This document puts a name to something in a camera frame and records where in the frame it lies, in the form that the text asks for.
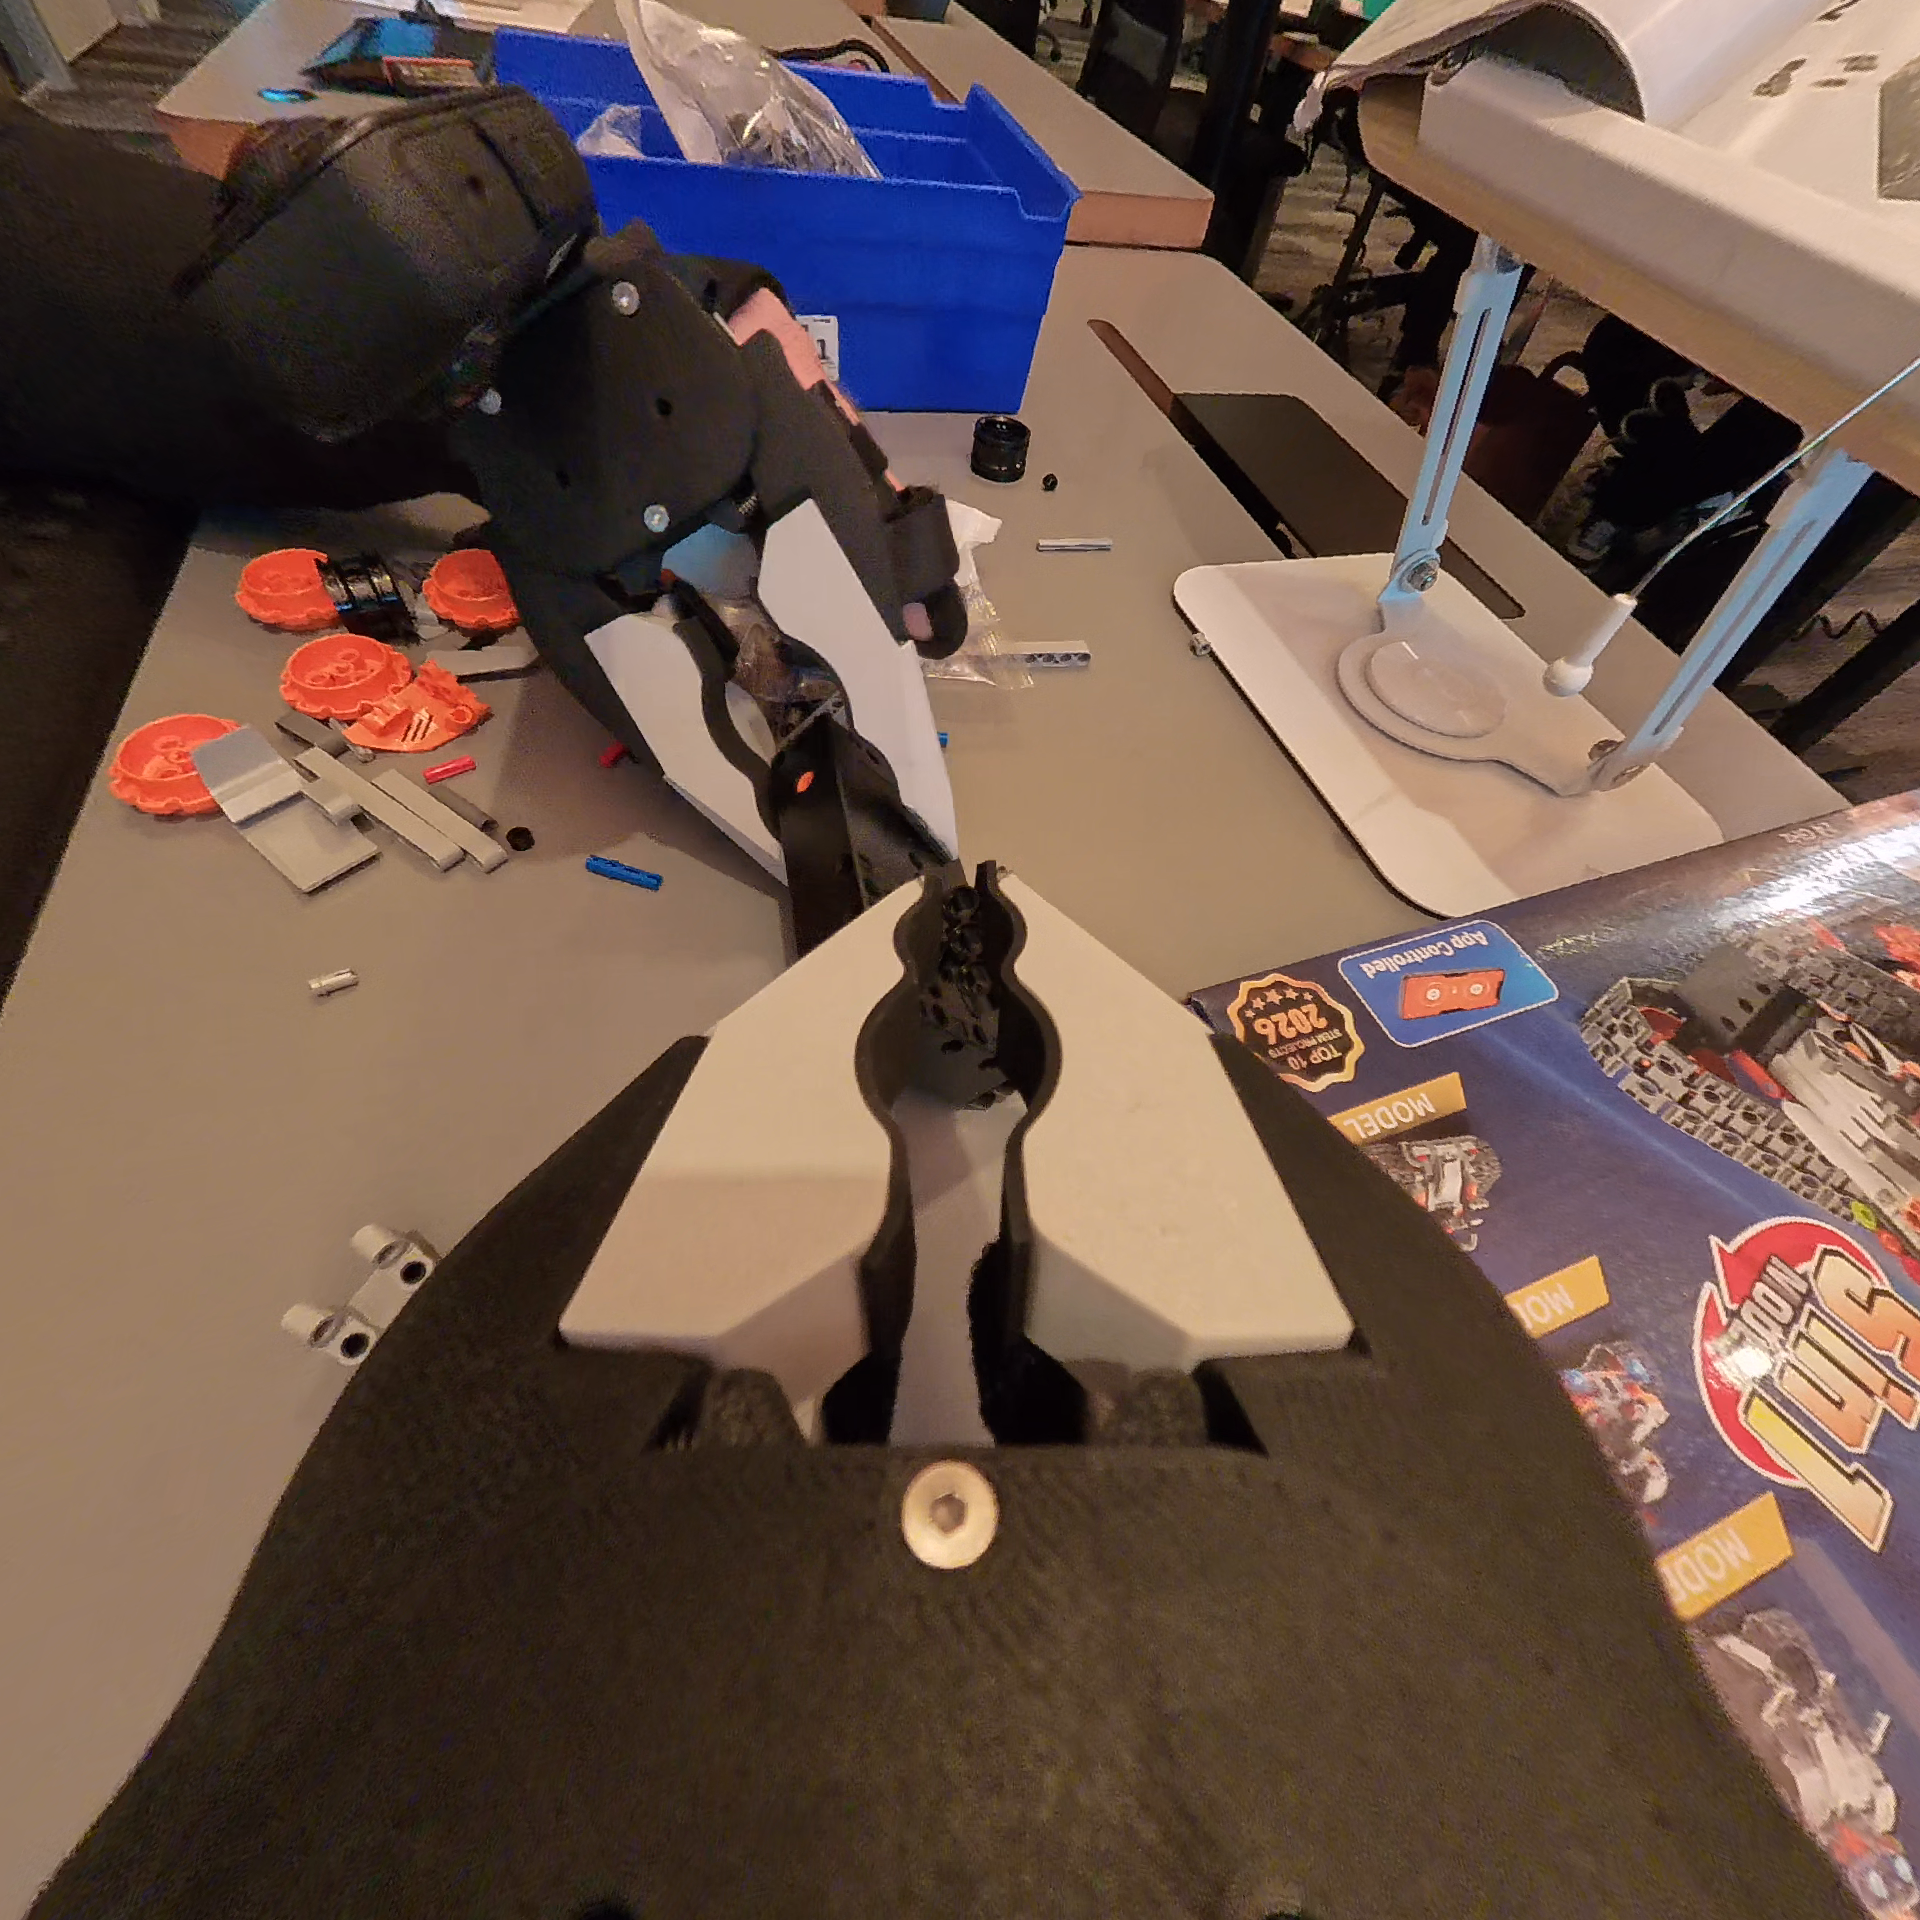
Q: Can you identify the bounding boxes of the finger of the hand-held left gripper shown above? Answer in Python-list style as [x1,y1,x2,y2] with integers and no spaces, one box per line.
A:
[584,612,796,888]
[754,499,966,859]

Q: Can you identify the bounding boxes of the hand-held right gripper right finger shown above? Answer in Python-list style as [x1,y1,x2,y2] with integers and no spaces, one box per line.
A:
[988,869,1361,1369]

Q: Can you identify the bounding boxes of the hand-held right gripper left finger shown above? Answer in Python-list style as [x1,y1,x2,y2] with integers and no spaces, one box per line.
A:
[556,877,943,1377]

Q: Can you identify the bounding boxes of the black perforated building block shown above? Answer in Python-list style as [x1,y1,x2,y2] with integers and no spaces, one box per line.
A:
[762,714,1042,1113]

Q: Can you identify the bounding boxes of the person's left forearm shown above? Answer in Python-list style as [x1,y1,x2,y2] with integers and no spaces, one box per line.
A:
[0,92,480,520]

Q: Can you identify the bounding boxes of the person's left hand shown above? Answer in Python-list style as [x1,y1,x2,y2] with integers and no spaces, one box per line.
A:
[730,278,906,508]

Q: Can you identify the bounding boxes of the torn clear plastic bag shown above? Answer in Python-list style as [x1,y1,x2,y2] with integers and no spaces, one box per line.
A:
[897,492,1097,695]

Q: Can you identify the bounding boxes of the orange gear wheel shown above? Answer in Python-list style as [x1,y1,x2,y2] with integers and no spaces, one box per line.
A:
[425,544,527,634]
[281,631,407,722]
[234,544,343,631]
[112,710,244,816]

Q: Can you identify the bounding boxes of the orange angular part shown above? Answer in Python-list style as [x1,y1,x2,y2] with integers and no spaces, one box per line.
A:
[343,657,494,757]

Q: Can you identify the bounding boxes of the grey long beams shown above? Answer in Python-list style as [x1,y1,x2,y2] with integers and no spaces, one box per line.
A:
[278,709,514,876]

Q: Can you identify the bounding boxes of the black and blue part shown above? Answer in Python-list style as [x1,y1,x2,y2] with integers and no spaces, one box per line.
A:
[322,554,430,631]

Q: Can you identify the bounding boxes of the blue plastic bin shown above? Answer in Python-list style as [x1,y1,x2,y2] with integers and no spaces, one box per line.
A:
[494,26,1084,415]

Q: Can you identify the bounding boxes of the clear bag of parts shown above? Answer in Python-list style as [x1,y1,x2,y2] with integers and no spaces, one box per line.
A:
[576,0,890,180]

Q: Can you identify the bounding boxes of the light grey connector piece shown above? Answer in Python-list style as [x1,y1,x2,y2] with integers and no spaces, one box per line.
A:
[281,1220,444,1363]

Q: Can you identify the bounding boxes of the blue robot kit box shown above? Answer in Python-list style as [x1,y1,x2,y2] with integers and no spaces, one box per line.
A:
[1185,788,1920,1920]

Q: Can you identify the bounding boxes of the printed task sheet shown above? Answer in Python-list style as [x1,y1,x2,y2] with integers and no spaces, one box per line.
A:
[1417,0,1920,302]

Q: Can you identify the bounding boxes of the white metal stand frame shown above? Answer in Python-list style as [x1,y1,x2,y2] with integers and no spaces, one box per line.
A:
[1336,239,1894,800]

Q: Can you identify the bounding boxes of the wire page holder white tip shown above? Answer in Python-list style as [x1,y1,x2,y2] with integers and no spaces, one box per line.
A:
[1547,353,1920,700]

